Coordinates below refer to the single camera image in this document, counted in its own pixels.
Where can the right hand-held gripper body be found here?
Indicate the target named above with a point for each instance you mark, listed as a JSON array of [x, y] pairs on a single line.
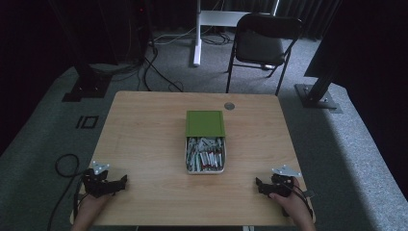
[[282, 186]]

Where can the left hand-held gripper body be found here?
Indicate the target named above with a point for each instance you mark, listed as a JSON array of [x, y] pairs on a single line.
[[96, 184]]

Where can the metal tin of batteries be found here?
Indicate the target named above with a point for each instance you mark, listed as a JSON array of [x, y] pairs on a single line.
[[205, 171]]

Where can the green box lid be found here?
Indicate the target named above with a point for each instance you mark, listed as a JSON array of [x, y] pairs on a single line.
[[205, 123]]

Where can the person's right hand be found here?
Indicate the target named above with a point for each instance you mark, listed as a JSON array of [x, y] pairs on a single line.
[[292, 203]]

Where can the person's left hand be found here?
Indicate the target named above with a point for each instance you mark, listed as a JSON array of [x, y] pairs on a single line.
[[91, 205]]

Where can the pile of small white sticks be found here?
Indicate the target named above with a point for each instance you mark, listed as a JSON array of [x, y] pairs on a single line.
[[205, 154]]

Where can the grey round table grommet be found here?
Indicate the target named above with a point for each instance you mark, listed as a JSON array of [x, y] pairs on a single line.
[[229, 106]]

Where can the black metal stand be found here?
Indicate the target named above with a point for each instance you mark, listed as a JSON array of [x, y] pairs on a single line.
[[317, 96], [85, 83]]

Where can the black folding chair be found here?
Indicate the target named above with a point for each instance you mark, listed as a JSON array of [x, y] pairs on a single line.
[[261, 45]]

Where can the white desk frame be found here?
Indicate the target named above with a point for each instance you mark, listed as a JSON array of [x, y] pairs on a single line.
[[198, 38]]

